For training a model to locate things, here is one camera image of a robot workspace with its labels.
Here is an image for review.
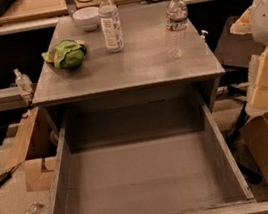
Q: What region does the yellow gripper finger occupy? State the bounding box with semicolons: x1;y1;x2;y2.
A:
248;46;268;110

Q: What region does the blue labelled plastic bottle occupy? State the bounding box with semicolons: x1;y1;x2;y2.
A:
98;0;124;53

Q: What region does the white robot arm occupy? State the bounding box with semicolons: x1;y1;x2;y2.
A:
230;0;268;117

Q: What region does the small pump bottle right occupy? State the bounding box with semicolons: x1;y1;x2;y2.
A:
200;29;209;42

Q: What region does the clear water bottle red label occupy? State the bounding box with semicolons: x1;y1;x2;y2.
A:
165;0;188;59

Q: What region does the open grey top drawer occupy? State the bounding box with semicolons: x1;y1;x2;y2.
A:
49;95;268;214

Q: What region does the grey drawer cabinet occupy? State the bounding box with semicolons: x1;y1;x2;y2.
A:
20;0;232;139

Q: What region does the small clear bottle left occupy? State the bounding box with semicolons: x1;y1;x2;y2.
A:
14;69;32;93

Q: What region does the black chair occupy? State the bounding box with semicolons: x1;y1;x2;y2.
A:
214;16;265;68

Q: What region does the white ceramic bowl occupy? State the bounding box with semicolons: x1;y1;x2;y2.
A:
72;6;100;31

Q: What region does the green crumpled chip bag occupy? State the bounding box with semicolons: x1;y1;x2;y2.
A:
42;39;87;69

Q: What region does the cardboard box left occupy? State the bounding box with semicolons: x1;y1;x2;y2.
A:
5;107;56;192

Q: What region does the black power adapter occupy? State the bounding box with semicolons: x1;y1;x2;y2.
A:
0;172;11;187

